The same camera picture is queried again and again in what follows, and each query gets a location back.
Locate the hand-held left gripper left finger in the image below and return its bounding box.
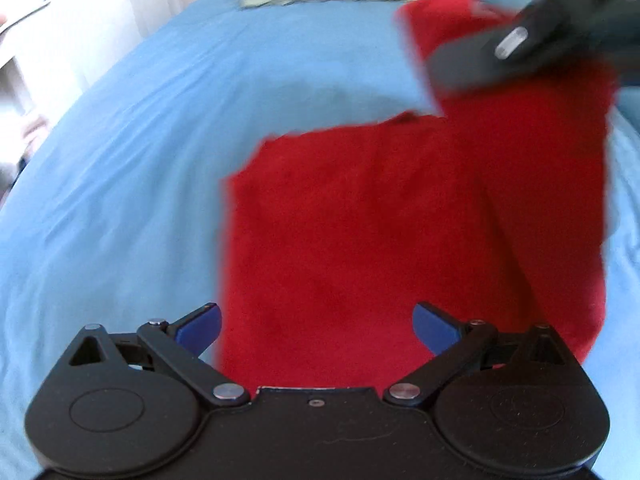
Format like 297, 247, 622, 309
66, 302, 251, 407

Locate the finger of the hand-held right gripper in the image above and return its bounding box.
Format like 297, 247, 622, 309
426, 0, 622, 97

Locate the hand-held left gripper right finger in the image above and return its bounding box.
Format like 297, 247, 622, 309
383, 302, 571, 408

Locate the red knit sweater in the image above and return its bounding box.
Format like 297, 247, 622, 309
215, 0, 622, 397

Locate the blue bed sheet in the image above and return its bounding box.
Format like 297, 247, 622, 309
0, 0, 640, 480

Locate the white shelf unit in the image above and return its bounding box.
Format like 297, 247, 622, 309
0, 0, 56, 196

